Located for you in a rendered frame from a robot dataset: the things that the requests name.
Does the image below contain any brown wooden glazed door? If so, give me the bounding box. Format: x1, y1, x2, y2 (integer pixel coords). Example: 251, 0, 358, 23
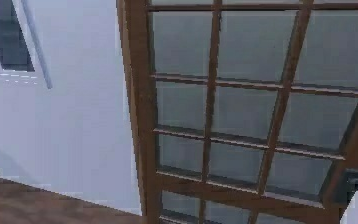
116, 0, 358, 224

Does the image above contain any white framed window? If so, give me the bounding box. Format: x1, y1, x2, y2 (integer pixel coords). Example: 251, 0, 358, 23
0, 0, 53, 90

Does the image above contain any dark grey door handle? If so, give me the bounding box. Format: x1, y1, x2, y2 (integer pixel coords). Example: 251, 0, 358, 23
336, 168, 358, 205

